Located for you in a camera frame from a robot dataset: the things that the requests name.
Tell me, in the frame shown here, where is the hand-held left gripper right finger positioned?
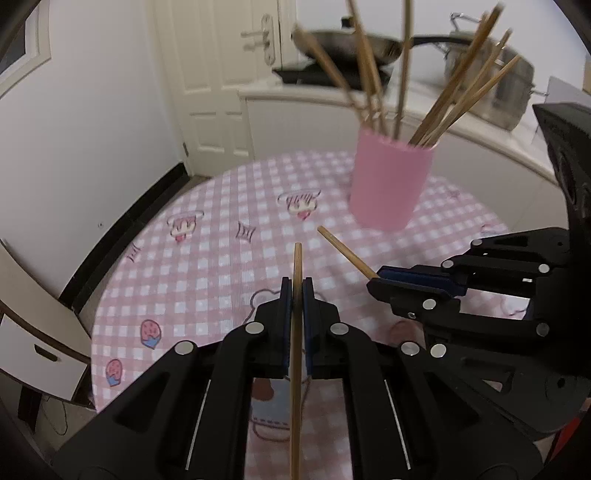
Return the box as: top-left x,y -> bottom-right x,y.
302,276 -> 543,480

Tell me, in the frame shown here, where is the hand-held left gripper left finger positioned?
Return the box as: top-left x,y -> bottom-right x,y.
55,276 -> 295,480

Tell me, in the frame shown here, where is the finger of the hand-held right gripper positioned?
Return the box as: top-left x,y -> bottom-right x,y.
379,226 -> 571,298
367,278 -> 552,344

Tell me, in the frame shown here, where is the single wooden chopstick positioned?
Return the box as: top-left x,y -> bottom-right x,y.
318,225 -> 380,281
288,243 -> 304,480

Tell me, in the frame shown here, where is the pink cup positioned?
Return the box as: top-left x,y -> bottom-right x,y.
347,127 -> 438,232

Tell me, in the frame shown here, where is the bunch of wooden chopsticks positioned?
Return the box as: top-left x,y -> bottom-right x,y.
292,0 -> 522,148

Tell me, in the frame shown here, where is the pink checkered tablecloth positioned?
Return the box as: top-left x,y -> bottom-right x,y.
90,150 -> 532,480

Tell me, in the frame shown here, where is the white counter cabinet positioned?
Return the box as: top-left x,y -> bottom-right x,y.
238,69 -> 568,232

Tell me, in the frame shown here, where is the stainless steel steamer pot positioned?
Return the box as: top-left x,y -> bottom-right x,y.
443,13 -> 548,132

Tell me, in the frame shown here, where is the cream panelled door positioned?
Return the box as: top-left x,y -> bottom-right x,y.
154,0 -> 296,178

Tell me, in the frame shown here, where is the black induction cooktop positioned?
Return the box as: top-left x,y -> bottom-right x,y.
272,62 -> 393,90

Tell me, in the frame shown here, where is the pale lilac cabinet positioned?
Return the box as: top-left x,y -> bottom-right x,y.
533,76 -> 591,139

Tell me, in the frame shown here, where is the cream framed window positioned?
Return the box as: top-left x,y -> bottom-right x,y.
0,0 -> 51,100

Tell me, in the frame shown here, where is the steel wok with black handle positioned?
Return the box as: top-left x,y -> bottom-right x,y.
292,16 -> 455,68

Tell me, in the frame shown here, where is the silver door handle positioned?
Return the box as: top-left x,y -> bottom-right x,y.
240,14 -> 275,65

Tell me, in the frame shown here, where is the black floor cable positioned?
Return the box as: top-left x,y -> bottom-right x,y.
21,388 -> 75,437

